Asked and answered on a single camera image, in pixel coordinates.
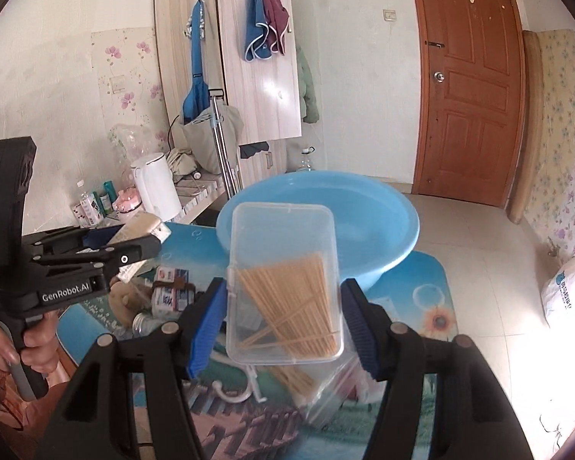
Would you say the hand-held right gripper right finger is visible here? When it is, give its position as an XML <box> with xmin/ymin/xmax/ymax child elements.
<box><xmin>340</xmin><ymin>278</ymin><xmax>552</xmax><ymax>460</ymax></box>

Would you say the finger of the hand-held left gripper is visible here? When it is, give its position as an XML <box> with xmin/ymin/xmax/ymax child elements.
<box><xmin>21</xmin><ymin>227</ymin><xmax>125</xmax><ymax>256</ymax></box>
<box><xmin>31</xmin><ymin>235</ymin><xmax>163</xmax><ymax>276</ymax></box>

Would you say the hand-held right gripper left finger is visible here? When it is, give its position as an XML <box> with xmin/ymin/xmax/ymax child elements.
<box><xmin>33</xmin><ymin>275</ymin><xmax>231</xmax><ymax>460</ymax></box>

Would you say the clear plastic bottle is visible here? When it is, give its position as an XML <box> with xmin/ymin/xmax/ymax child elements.
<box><xmin>153</xmin><ymin>266</ymin><xmax>190</xmax><ymax>284</ymax></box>

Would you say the clear bottle with brown band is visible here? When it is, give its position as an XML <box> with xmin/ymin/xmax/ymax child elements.
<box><xmin>131</xmin><ymin>280</ymin><xmax>197</xmax><ymax>338</ymax></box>

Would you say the brown plush toy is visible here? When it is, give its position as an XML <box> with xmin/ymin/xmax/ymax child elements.
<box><xmin>108</xmin><ymin>278</ymin><xmax>147</xmax><ymax>329</ymax></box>

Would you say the white plastic hook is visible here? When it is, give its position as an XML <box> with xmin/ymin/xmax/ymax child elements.
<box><xmin>210</xmin><ymin>361</ymin><xmax>269</xmax><ymax>403</ymax></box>

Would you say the zip bag of cotton swabs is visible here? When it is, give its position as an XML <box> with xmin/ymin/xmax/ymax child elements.
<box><xmin>268</xmin><ymin>345</ymin><xmax>389</xmax><ymax>429</ymax></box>

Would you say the blue plastic basin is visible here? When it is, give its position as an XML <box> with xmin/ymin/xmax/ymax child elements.
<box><xmin>215</xmin><ymin>170</ymin><xmax>420</xmax><ymax>293</ymax></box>

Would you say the clear plastic toothpick box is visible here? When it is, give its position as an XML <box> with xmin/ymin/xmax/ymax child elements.
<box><xmin>225</xmin><ymin>201</ymin><xmax>346</xmax><ymax>365</ymax></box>

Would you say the scenic printed desktop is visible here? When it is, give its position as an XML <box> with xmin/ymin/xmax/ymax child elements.
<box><xmin>57</xmin><ymin>220</ymin><xmax>461</xmax><ymax>460</ymax></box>

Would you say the person's left hand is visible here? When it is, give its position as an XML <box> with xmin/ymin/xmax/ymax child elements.
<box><xmin>0</xmin><ymin>309</ymin><xmax>61</xmax><ymax>391</ymax></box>

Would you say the beige pouch yellow knit trim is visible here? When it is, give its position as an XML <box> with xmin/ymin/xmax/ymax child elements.
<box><xmin>112</xmin><ymin>213</ymin><xmax>171</xmax><ymax>250</ymax></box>

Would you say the water bottle with white cap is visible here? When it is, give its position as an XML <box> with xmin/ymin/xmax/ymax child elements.
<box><xmin>74</xmin><ymin>179</ymin><xmax>105</xmax><ymax>228</ymax></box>

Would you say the pink cup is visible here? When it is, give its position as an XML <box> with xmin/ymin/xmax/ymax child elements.
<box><xmin>114</xmin><ymin>189</ymin><xmax>142</xmax><ymax>223</ymax></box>

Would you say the white electric kettle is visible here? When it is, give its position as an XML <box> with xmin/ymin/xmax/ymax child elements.
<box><xmin>131</xmin><ymin>152</ymin><xmax>183</xmax><ymax>223</ymax></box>

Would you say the crumpled clear plastic bag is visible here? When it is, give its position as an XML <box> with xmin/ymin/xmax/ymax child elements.
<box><xmin>109</xmin><ymin>122</ymin><xmax>171</xmax><ymax>164</ymax></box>

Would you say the metal pole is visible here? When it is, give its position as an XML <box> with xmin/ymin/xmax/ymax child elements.
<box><xmin>211</xmin><ymin>89</ymin><xmax>243</xmax><ymax>197</ymax></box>

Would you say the grey tote bag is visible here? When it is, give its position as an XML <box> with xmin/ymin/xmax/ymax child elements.
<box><xmin>181</xmin><ymin>104</ymin><xmax>245</xmax><ymax>176</ymax></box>

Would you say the dark blue cloth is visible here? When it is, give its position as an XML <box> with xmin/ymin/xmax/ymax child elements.
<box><xmin>238</xmin><ymin>141</ymin><xmax>269</xmax><ymax>159</ymax></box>

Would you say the light wooden wardrobe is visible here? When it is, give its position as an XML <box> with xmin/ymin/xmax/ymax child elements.
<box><xmin>153</xmin><ymin>0</ymin><xmax>302</xmax><ymax>192</ymax></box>

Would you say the white sack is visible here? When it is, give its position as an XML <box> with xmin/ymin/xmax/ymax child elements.
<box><xmin>541</xmin><ymin>256</ymin><xmax>575</xmax><ymax>329</ymax></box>

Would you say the green jacket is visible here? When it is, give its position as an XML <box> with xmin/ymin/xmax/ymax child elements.
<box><xmin>296</xmin><ymin>45</ymin><xmax>320</xmax><ymax>125</ymax></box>

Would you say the blue towel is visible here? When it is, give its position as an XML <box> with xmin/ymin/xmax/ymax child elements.
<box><xmin>244</xmin><ymin>0</ymin><xmax>276</xmax><ymax>63</ymax></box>

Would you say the brown wooden door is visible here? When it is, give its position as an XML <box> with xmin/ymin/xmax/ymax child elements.
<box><xmin>406</xmin><ymin>0</ymin><xmax>528</xmax><ymax>209</ymax></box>

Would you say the floral mattress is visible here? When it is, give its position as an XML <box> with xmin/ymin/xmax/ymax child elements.
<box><xmin>505</xmin><ymin>29</ymin><xmax>575</xmax><ymax>269</ymax></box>

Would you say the maroon towel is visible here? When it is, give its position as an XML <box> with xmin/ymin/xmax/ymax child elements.
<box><xmin>260</xmin><ymin>0</ymin><xmax>291</xmax><ymax>56</ymax></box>

